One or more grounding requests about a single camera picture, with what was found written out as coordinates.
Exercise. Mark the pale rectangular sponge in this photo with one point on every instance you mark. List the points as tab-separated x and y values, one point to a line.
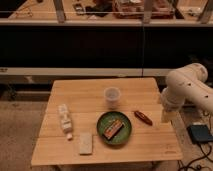
85	144

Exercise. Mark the wooden table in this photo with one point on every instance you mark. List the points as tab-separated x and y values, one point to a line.
85	100

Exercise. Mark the white bottle cap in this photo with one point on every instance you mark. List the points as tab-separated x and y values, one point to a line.
69	136

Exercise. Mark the clear plastic bottle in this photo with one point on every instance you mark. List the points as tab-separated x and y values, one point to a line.
65	121

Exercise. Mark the red tray on shelf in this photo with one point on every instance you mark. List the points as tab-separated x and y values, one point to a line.
134	9

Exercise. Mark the black device on shelf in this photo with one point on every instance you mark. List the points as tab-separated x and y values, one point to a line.
79	9

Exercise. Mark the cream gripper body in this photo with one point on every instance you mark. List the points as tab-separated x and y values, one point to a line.
168	116

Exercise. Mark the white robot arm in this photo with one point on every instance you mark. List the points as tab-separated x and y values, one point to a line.
186	83

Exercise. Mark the translucent white cup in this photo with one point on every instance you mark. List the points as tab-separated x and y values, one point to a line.
112	96

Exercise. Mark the dark blue power box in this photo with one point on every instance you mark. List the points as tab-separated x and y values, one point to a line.
199	134

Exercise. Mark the green ceramic plate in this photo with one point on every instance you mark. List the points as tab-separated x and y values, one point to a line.
122	136

